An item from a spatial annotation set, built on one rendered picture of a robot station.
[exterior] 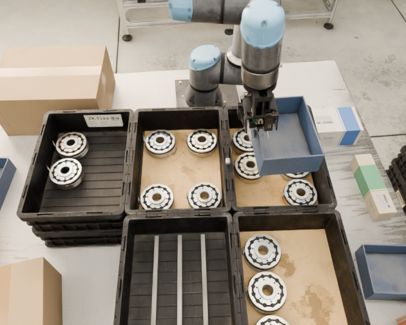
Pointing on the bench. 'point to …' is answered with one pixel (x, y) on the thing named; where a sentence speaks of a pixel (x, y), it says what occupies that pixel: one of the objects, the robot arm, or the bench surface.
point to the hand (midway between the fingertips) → (255, 131)
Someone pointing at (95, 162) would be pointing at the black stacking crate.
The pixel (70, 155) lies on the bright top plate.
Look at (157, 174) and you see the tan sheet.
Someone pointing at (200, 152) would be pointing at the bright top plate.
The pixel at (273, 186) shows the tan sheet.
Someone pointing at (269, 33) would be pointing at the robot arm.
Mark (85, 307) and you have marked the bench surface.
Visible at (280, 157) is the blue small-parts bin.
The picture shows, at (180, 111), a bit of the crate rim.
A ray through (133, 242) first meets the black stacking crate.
